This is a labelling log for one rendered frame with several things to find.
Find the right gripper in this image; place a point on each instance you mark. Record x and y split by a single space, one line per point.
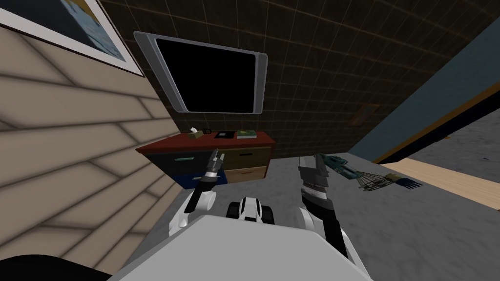
314 177

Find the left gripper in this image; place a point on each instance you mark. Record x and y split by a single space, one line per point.
214 171

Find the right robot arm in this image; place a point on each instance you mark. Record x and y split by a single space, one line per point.
327 218

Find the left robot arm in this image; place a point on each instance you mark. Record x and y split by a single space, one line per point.
200 192

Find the red-topped drawer cabinet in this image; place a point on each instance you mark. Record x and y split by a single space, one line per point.
203 142

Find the olive drawer front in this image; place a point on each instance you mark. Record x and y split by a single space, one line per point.
246 157

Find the tan drawer front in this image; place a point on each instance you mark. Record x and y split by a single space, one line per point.
248 175

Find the blue drawer front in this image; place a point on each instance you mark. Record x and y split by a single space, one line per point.
187 181

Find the dark grey drawer front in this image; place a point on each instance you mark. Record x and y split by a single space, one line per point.
168 166

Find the grey-framed black television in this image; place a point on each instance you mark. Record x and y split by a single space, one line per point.
211 78

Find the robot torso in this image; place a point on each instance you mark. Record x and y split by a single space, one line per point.
242 253

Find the white-framed wall picture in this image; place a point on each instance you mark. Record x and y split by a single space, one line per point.
58 23

